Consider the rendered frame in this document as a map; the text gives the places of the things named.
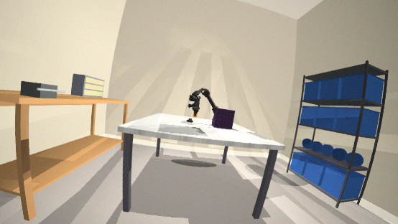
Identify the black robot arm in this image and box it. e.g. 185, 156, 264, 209
188, 88, 218, 114

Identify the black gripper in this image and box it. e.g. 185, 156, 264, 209
192, 102, 200, 116

